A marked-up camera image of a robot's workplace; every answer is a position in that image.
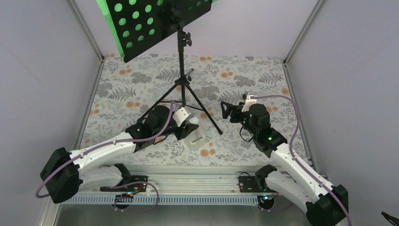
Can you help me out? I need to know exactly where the white metronome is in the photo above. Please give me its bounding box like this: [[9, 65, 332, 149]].
[[183, 117, 207, 151]]

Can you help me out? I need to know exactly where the black perforated music stand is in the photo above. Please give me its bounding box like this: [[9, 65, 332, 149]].
[[106, 0, 224, 136]]

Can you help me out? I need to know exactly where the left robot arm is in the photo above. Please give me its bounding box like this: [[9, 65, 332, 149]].
[[35, 105, 200, 203]]

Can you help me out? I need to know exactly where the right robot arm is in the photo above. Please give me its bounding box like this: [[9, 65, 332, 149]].
[[221, 101, 349, 226]]

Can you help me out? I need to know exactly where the floral patterned table mat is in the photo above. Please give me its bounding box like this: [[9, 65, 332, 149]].
[[80, 54, 309, 166]]

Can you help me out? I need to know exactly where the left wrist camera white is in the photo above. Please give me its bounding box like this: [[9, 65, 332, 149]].
[[172, 107, 191, 127]]

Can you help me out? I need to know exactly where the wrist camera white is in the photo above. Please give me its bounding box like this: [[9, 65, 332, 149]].
[[241, 92, 257, 112], [172, 107, 191, 127]]

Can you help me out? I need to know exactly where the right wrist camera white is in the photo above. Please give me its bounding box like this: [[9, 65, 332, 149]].
[[241, 92, 257, 112]]

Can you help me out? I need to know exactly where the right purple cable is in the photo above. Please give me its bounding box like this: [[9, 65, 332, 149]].
[[252, 95, 353, 226]]

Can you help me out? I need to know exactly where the aluminium rail frame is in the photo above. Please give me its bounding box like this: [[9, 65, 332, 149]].
[[37, 164, 343, 226]]

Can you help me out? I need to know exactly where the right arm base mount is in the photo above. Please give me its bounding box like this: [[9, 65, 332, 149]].
[[238, 172, 278, 212]]

